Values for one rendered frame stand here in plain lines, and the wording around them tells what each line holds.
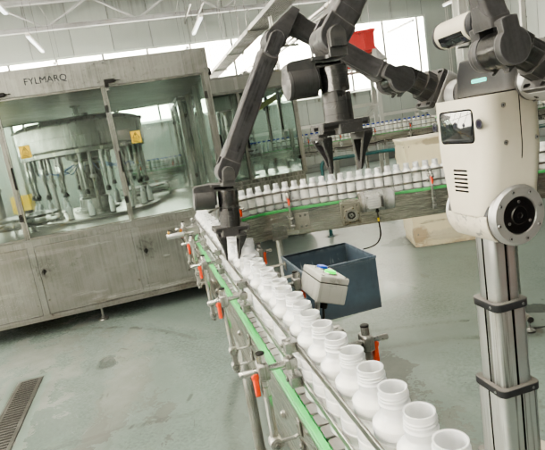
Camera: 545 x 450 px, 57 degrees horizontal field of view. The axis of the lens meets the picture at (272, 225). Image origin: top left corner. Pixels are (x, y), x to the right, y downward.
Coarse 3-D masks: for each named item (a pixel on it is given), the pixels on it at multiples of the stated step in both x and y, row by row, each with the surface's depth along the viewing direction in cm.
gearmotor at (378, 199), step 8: (360, 192) 310; (368, 192) 308; (376, 192) 306; (384, 192) 305; (392, 192) 305; (344, 200) 314; (352, 200) 310; (360, 200) 306; (368, 200) 302; (376, 200) 301; (384, 200) 304; (392, 200) 304; (344, 208) 309; (352, 208) 307; (360, 208) 307; (368, 208) 302; (376, 208) 302; (384, 208) 308; (344, 216) 308; (352, 216) 308; (360, 216) 309; (344, 224) 310; (352, 224) 310
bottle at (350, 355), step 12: (348, 348) 74; (360, 348) 73; (348, 360) 71; (360, 360) 71; (348, 372) 72; (336, 384) 73; (348, 384) 71; (348, 396) 71; (348, 420) 72; (348, 432) 73
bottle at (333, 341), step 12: (324, 336) 79; (336, 336) 80; (324, 348) 79; (336, 348) 77; (324, 360) 79; (336, 360) 77; (324, 372) 78; (336, 372) 76; (336, 408) 78; (336, 420) 79
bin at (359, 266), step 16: (288, 256) 222; (304, 256) 224; (320, 256) 226; (336, 256) 228; (352, 256) 223; (368, 256) 198; (288, 272) 215; (352, 272) 198; (368, 272) 199; (352, 288) 199; (368, 288) 200; (336, 304) 198; (352, 304) 200; (368, 304) 201
